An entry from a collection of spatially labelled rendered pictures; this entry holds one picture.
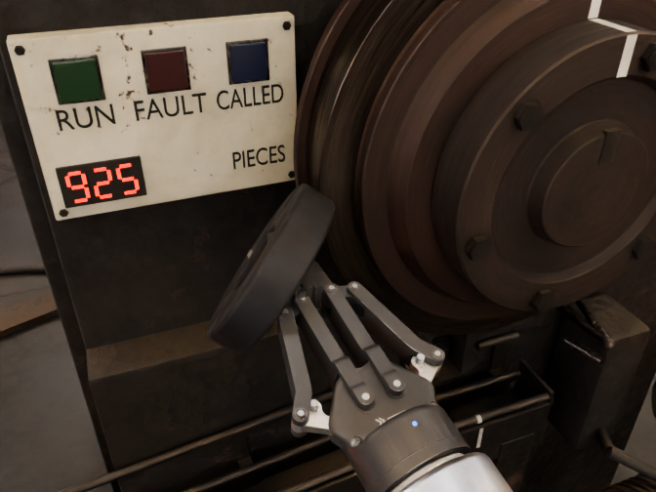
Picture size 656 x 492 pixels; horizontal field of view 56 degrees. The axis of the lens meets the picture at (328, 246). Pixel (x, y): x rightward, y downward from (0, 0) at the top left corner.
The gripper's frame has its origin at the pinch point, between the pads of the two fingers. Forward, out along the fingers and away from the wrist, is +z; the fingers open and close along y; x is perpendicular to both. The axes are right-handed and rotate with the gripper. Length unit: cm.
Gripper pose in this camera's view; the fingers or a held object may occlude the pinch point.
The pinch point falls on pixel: (296, 268)
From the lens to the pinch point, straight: 52.6
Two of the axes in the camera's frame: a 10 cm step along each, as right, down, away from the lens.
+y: 8.9, -2.9, 3.6
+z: -4.5, -6.8, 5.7
